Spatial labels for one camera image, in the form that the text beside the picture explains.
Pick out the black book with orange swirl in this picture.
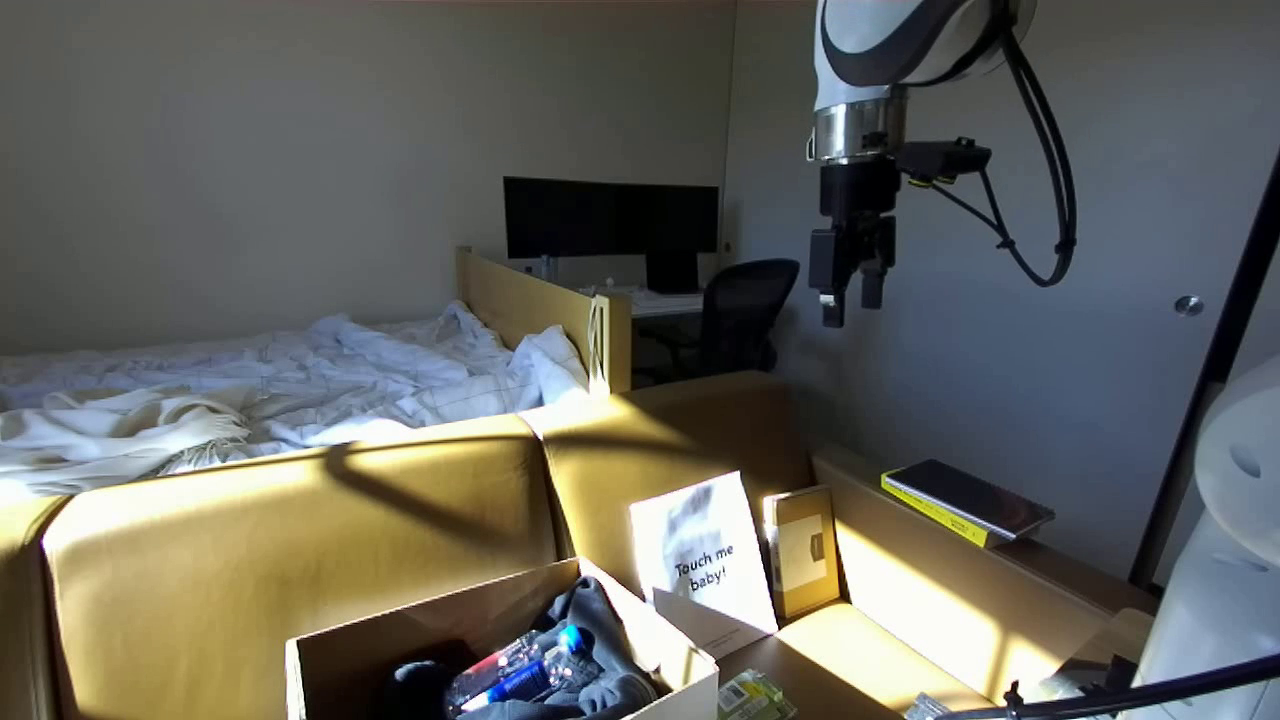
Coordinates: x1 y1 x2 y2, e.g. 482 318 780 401
887 456 1059 545

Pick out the black office chair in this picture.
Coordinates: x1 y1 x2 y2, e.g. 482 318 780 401
697 256 804 379

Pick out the green snack packet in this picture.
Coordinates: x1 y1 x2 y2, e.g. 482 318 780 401
715 669 798 720

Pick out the black slanted pole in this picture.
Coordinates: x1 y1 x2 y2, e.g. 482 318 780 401
1126 155 1280 594

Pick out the black tripod rod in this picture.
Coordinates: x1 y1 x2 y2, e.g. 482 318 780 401
932 648 1280 720

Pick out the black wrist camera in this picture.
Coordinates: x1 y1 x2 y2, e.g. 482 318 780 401
890 135 995 190

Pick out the small cardboard box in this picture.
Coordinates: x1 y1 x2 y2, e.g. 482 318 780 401
759 480 847 629

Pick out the clear bottle with blue cap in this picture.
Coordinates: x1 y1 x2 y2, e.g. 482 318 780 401
442 620 596 717

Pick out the black computer monitor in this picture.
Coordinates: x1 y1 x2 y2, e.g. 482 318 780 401
498 174 722 295

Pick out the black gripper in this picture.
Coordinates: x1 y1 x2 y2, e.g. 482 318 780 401
804 155 902 334

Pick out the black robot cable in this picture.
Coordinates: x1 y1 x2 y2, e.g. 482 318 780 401
914 0 1081 294

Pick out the white desk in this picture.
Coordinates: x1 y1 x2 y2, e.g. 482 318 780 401
512 252 711 323

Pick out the white printed sign card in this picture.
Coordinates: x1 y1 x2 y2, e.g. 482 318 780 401
624 469 782 635

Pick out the yellow book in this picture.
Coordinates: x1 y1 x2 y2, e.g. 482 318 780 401
875 471 1024 551

